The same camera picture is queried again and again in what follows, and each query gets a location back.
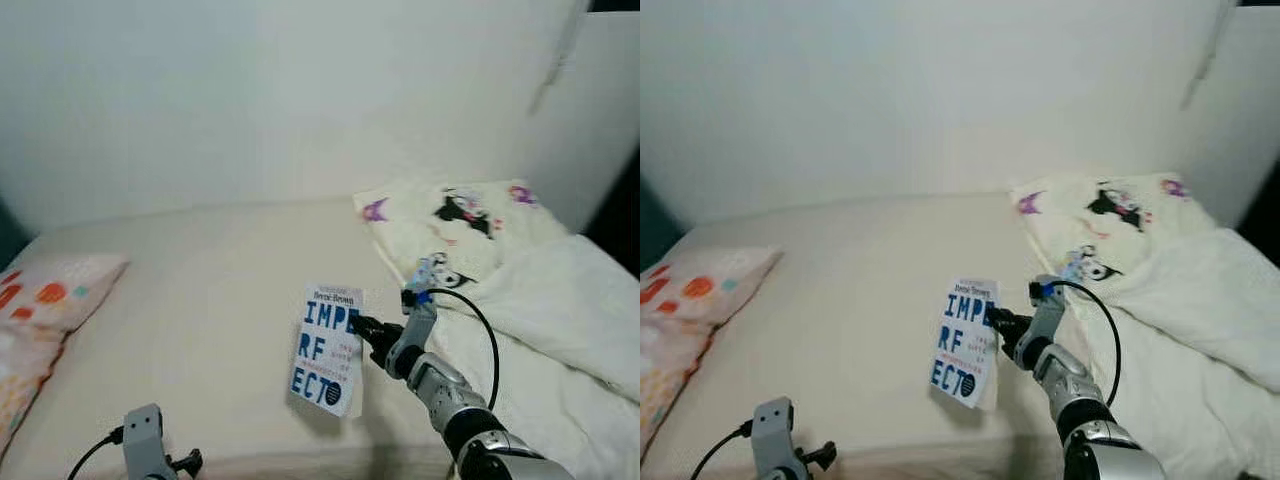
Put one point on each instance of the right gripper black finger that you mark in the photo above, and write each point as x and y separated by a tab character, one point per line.
370	331
1005	320

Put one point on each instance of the white book with blue letters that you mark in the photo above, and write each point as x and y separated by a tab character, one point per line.
960	340
320	350

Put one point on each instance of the cream cartoon print blanket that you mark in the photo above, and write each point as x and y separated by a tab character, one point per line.
1200	300
560	300

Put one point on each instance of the pink pillow with orange spots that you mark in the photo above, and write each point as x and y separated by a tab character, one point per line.
50	295
700	290

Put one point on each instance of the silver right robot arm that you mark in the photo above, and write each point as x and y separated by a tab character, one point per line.
450	395
1075	385

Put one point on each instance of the mattress with beige sheet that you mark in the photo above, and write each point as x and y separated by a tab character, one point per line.
850	300
200	300

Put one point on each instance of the black wardrobe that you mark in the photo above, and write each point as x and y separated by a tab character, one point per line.
1265	200
620	220

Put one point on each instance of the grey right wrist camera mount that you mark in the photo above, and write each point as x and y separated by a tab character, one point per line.
415	330
1048	315

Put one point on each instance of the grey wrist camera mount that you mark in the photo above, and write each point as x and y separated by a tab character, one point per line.
1048	315
415	330
773	435
143	440

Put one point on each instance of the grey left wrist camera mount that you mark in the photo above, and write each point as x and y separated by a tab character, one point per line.
773	435
143	440

